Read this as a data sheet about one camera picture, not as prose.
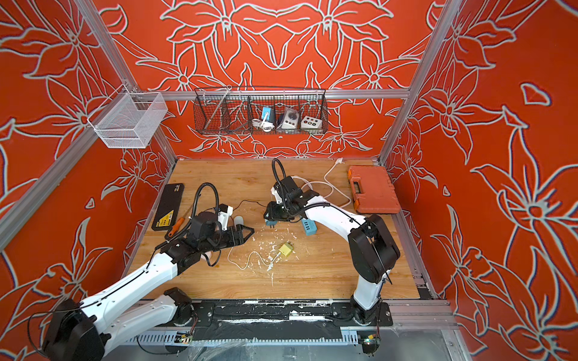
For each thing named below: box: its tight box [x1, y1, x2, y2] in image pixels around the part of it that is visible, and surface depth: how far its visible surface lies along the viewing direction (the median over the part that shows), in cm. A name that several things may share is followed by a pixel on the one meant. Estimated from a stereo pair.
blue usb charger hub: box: [301, 218, 317, 237], surface depth 93 cm
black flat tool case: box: [152, 182, 185, 232], surface depth 100 cm
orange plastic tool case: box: [347, 165, 401, 214], surface depth 103 cm
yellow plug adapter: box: [278, 242, 294, 257], surface depth 87 cm
